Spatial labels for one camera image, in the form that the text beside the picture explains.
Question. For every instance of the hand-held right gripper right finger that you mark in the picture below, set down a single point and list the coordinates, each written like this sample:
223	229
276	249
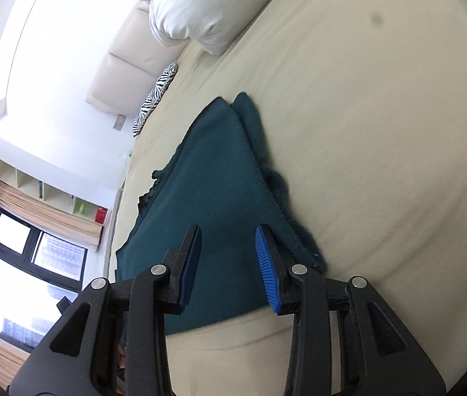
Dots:
268	272

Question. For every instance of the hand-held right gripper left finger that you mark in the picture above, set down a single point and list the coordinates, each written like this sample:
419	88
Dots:
190	272

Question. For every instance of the dark green sweater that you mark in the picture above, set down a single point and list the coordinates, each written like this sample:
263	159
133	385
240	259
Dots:
217	194

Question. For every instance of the red box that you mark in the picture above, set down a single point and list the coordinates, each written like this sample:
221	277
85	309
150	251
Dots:
101	215

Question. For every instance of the green box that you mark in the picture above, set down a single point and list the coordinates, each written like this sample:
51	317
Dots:
80	208

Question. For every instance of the zebra striped pillow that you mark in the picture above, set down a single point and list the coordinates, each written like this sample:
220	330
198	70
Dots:
153	99

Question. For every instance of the beige bed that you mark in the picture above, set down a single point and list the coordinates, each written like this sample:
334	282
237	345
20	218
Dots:
382	132

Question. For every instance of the black framed window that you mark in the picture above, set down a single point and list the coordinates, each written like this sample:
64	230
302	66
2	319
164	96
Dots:
11	297

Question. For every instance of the cream upholstered headboard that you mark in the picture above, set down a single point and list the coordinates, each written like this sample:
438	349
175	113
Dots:
126	70

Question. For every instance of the white wall shelf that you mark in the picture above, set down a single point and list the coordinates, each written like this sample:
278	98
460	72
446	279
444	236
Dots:
56	194

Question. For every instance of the wall socket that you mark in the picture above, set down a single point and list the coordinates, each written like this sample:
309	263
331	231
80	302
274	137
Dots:
119	122

